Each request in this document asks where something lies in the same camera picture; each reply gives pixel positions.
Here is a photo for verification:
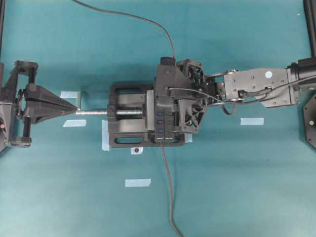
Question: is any blue tape under vise left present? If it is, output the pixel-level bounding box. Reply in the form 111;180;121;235
102;120;110;152

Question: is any black multiport USB hub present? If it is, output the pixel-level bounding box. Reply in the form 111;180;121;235
154;82;178;144

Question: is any black USB cable with plug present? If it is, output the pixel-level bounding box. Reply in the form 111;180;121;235
73;0;176;66

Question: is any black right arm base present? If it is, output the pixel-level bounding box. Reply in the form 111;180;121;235
303;94;316;149

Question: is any grey hub power cable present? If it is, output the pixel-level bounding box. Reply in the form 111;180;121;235
159;143;184;237

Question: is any blue tape under vise right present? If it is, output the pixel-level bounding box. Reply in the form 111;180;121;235
185;133;193;143

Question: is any black frame post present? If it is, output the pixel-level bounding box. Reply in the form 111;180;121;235
0;0;5;48
303;0;316;57

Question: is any blue tape strip right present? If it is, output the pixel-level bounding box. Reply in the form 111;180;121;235
240;118;264;126

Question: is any blue tape strip far left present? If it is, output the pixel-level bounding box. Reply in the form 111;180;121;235
60;91;78;99

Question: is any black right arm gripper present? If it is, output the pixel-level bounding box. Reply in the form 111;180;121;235
154;57;224;133

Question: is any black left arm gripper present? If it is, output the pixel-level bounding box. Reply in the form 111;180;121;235
0;61;77;148

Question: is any tape patch with black dot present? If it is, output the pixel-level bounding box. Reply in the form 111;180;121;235
130;147;144;155

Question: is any black bench vise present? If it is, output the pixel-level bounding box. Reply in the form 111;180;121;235
107;81;185;148

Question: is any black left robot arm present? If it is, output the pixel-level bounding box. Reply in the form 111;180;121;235
0;61;78;152

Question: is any blue tape under vise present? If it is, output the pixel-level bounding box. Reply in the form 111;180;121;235
185;133;193;143
102;120;110;152

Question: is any black frame post right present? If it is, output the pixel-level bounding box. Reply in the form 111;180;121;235
303;0;316;57

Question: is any blue tape strip lower left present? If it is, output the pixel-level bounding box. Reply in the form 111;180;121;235
63;119;86;127

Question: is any silver vise screw crank handle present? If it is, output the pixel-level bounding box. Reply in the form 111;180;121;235
75;90;144;117

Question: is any black frame post left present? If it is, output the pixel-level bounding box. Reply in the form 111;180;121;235
0;0;5;48

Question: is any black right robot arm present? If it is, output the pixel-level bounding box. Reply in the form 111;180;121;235
154;57;316;140

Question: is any blue tape strip bottom centre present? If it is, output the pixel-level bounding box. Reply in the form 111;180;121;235
125;179;151;188

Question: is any blue tape strip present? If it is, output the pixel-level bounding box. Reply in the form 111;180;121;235
60;91;78;99
240;118;264;126
63;119;86;127
125;179;151;188

